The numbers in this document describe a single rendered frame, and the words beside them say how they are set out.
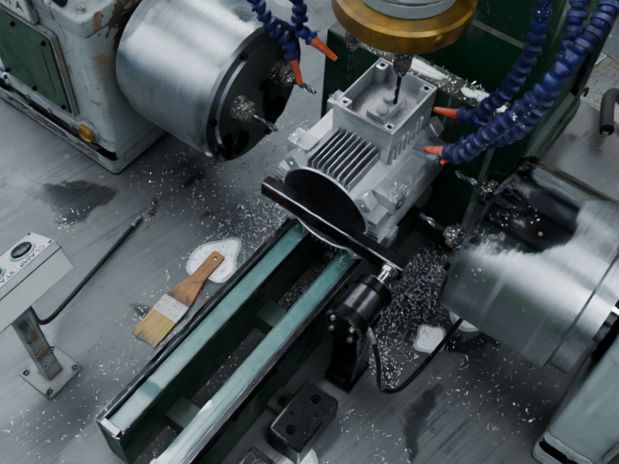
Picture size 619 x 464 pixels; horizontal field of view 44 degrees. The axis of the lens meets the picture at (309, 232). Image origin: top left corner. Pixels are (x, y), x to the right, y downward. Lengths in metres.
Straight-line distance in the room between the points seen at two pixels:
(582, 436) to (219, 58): 0.74
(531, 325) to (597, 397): 0.12
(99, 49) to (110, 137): 0.20
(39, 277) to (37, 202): 0.43
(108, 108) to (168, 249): 0.26
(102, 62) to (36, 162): 0.32
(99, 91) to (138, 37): 0.15
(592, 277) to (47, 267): 0.69
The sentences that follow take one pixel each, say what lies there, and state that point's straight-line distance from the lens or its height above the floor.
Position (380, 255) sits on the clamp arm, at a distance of 1.09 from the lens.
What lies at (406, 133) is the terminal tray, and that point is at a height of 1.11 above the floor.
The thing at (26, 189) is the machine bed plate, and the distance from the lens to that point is 1.50.
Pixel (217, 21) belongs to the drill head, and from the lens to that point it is 1.20.
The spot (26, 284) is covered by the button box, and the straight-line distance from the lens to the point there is 1.06.
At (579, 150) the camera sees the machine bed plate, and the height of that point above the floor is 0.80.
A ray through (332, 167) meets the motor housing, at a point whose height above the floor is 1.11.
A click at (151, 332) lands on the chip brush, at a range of 1.28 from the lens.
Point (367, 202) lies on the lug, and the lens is 1.07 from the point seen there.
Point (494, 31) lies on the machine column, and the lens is 1.22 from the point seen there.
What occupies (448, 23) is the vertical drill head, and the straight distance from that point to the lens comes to 0.96.
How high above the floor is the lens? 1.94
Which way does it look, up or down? 55 degrees down
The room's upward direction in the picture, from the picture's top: 4 degrees clockwise
